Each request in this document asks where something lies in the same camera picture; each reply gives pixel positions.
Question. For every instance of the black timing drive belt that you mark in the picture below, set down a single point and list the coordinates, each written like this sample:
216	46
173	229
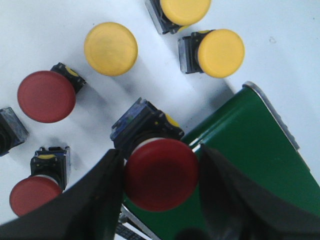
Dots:
127	233

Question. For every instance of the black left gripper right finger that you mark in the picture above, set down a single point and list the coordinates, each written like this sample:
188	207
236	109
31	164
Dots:
237	208

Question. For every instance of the black push button switch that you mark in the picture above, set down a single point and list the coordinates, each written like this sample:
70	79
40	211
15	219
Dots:
12	132

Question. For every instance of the aluminium conveyor side rail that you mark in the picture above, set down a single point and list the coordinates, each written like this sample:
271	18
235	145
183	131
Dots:
259	92

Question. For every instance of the yellow mushroom push button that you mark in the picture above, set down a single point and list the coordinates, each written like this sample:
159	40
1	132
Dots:
111	49
172	16
218	53

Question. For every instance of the green conveyor belt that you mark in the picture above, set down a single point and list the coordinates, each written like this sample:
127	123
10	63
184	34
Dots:
246	134

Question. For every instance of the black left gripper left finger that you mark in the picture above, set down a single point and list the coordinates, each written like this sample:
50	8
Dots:
89	210

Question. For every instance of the red mushroom push button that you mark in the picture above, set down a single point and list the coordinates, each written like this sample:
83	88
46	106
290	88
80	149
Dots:
49	175
49	96
161	172

